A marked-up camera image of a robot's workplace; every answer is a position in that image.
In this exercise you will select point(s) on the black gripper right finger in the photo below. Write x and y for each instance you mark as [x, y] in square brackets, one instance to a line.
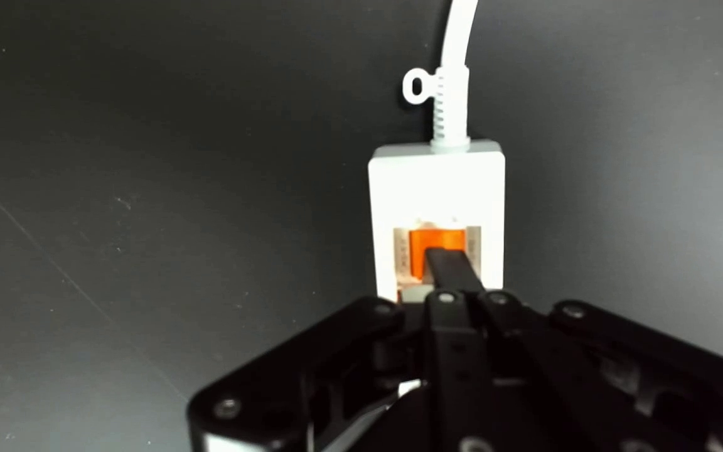
[506, 378]

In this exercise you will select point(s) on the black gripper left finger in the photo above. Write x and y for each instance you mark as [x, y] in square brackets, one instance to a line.
[307, 392]

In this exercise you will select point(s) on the white extension cord power strip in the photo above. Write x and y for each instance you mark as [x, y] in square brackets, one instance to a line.
[424, 195]

